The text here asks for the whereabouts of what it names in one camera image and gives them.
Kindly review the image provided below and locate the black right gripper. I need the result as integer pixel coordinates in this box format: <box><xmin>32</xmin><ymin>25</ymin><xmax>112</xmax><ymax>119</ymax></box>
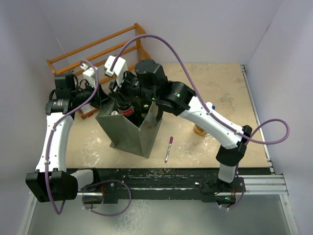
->
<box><xmin>109</xmin><ymin>69</ymin><xmax>158</xmax><ymax>103</ymax></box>

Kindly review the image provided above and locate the dark cola glass bottle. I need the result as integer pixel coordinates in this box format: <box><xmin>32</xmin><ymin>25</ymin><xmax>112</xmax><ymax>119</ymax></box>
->
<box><xmin>114</xmin><ymin>99</ymin><xmax>136</xmax><ymax>124</ymax></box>

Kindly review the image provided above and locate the green canvas tote bag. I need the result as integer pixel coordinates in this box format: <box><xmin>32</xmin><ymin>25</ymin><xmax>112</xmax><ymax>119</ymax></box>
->
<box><xmin>96</xmin><ymin>101</ymin><xmax>162</xmax><ymax>158</ymax></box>

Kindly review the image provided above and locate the blue orange juice carton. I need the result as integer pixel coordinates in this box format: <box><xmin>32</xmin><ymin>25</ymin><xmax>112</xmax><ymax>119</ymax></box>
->
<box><xmin>193</xmin><ymin>101</ymin><xmax>216</xmax><ymax>137</ymax></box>

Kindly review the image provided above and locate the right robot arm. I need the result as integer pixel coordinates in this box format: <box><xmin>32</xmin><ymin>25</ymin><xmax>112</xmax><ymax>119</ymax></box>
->
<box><xmin>104</xmin><ymin>56</ymin><xmax>251</xmax><ymax>191</ymax></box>

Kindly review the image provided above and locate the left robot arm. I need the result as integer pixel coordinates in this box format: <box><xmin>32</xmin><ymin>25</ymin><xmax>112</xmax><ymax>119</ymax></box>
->
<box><xmin>25</xmin><ymin>73</ymin><xmax>110</xmax><ymax>202</ymax></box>

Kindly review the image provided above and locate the orange wooden shoe rack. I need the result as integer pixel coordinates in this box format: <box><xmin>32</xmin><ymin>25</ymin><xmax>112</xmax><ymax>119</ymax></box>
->
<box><xmin>45</xmin><ymin>23</ymin><xmax>146</xmax><ymax>119</ymax></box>

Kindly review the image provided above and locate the pink white marker pen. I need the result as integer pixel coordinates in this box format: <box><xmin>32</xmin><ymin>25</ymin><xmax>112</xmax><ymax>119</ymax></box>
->
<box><xmin>164</xmin><ymin>136</ymin><xmax>174</xmax><ymax>163</ymax></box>

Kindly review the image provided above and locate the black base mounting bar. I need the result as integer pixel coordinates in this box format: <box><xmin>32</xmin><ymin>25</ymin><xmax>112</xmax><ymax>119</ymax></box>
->
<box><xmin>75</xmin><ymin>167</ymin><xmax>247</xmax><ymax>204</ymax></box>

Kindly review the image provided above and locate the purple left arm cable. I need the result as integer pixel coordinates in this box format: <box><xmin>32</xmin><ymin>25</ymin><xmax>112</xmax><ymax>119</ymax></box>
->
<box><xmin>44</xmin><ymin>59</ymin><xmax>133</xmax><ymax>217</ymax></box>

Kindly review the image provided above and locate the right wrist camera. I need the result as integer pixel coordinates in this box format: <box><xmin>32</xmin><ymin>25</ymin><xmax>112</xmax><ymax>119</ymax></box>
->
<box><xmin>104</xmin><ymin>55</ymin><xmax>128</xmax><ymax>87</ymax></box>

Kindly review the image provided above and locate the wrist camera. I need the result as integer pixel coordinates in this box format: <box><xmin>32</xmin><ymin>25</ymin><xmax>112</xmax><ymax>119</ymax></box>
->
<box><xmin>104</xmin><ymin>55</ymin><xmax>128</xmax><ymax>87</ymax></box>
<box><xmin>80</xmin><ymin>63</ymin><xmax>99</xmax><ymax>88</ymax></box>

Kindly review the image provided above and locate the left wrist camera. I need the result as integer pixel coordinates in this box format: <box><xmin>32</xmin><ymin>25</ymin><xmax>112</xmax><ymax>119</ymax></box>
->
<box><xmin>80</xmin><ymin>63</ymin><xmax>99</xmax><ymax>88</ymax></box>

